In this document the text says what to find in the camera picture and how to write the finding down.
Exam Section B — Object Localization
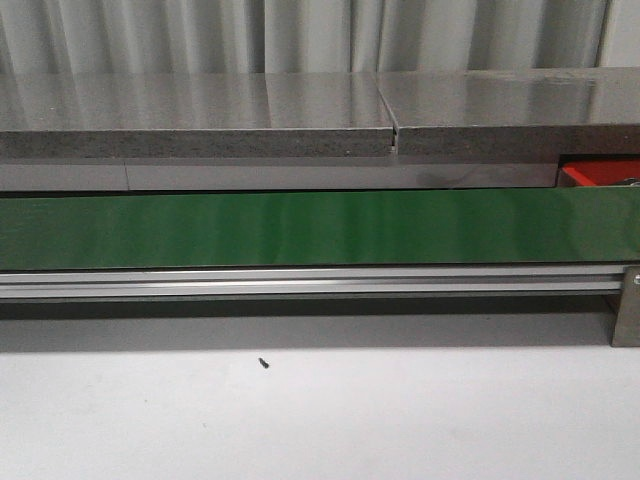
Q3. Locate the grey metal conveyor bracket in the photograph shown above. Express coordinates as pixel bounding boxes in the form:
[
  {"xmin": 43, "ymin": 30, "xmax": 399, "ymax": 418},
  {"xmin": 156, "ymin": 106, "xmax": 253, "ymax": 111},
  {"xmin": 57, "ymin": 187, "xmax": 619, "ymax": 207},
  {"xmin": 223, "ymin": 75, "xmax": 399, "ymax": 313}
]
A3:
[{"xmin": 611, "ymin": 266, "xmax": 640, "ymax": 348}]

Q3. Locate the grey stone slab right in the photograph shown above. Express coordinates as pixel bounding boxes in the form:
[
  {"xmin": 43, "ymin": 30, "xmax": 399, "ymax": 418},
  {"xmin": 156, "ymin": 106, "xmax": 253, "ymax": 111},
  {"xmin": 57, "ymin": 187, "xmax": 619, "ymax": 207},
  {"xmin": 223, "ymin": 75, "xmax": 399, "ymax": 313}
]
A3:
[{"xmin": 377, "ymin": 67, "xmax": 639, "ymax": 156}]

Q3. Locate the green conveyor belt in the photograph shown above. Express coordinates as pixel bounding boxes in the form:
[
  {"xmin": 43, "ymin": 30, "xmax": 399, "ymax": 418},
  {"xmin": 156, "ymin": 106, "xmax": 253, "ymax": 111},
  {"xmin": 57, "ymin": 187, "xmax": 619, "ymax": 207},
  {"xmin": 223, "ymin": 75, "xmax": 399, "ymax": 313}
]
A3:
[{"xmin": 1, "ymin": 187, "xmax": 639, "ymax": 271}]

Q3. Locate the red plastic bin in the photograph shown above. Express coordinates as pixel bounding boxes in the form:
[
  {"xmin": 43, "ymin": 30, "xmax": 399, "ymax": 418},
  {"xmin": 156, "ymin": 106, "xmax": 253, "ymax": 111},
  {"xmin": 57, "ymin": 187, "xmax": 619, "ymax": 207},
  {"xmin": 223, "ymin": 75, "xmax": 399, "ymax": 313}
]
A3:
[{"xmin": 557, "ymin": 158, "xmax": 639, "ymax": 187}]

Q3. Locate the aluminium conveyor side rail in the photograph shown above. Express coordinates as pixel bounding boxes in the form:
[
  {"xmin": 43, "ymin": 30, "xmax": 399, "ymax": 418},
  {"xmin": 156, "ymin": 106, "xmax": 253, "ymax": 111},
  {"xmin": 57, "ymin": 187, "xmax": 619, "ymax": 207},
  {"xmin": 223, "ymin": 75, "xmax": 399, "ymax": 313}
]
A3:
[{"xmin": 1, "ymin": 264, "xmax": 639, "ymax": 300}]

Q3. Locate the grey pleated curtain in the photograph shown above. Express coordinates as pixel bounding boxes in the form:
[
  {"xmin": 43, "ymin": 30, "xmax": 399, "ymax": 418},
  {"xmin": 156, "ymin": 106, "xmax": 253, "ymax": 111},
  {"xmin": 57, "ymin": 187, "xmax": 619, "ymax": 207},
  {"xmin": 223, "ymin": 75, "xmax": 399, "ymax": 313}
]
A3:
[{"xmin": 1, "ymin": 1, "xmax": 609, "ymax": 74}]

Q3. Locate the grey stone slab left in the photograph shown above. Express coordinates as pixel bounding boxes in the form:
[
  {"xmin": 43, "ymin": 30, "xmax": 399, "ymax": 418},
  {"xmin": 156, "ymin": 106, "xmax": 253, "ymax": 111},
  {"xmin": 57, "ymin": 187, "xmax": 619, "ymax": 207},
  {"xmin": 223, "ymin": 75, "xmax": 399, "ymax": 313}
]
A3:
[{"xmin": 1, "ymin": 73, "xmax": 394, "ymax": 159}]

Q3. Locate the grey stone slab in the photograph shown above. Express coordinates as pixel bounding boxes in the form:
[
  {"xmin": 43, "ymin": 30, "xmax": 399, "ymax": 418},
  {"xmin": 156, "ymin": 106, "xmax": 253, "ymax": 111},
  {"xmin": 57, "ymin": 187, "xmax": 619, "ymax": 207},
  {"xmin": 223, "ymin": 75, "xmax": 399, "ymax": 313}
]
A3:
[
  {"xmin": 377, "ymin": 67, "xmax": 639, "ymax": 156},
  {"xmin": 1, "ymin": 73, "xmax": 394, "ymax": 159}
]

